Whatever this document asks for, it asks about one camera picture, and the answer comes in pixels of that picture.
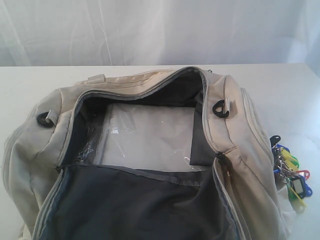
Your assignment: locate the beige duffel bag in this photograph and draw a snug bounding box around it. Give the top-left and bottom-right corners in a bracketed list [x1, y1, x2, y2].
[2, 66, 296, 240]

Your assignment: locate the colourful key tag bunch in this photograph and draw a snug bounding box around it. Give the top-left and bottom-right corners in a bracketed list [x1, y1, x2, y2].
[269, 135, 313, 214]

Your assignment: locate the white sheer curtain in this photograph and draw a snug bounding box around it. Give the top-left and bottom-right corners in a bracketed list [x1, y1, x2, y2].
[0, 0, 320, 66]

